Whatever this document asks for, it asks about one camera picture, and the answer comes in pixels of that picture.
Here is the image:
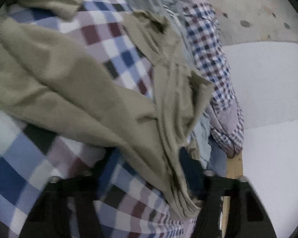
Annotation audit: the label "khaki beige garment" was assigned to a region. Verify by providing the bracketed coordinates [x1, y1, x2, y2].
[0, 11, 200, 220]

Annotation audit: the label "plaid checkered bed sheet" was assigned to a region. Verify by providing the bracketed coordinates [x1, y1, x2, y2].
[0, 0, 205, 237]

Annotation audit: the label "light blue sweatpants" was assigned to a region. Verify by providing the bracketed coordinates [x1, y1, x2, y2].
[124, 0, 214, 178]

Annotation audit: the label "pineapple print curtain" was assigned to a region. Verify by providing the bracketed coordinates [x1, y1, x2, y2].
[207, 0, 298, 46]

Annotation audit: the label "plaid folded quilt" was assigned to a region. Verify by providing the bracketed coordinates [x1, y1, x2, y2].
[178, 0, 244, 158]

